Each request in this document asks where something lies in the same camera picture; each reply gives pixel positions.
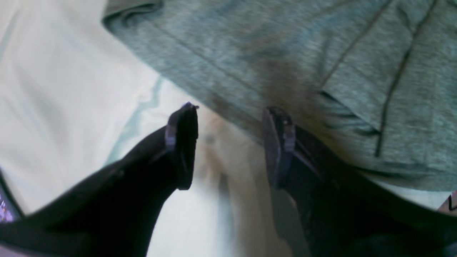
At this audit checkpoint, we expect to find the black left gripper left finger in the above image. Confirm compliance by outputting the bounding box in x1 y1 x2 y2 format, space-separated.
0 102 199 257

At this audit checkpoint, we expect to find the green T-shirt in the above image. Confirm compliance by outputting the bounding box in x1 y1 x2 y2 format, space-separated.
102 0 457 191

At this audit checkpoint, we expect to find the light green table cloth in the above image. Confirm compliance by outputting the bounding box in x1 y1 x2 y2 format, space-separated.
1 0 451 257

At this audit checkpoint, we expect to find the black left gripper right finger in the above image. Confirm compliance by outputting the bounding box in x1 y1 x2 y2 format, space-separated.
262 107 457 257

